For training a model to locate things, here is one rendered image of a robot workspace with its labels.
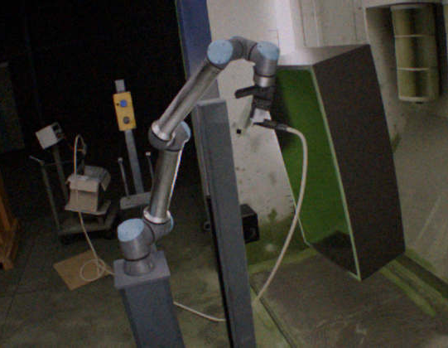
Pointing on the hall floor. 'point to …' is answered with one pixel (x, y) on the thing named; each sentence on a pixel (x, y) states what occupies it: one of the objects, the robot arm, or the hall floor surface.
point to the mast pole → (227, 218)
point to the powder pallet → (7, 254)
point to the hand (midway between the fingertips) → (251, 120)
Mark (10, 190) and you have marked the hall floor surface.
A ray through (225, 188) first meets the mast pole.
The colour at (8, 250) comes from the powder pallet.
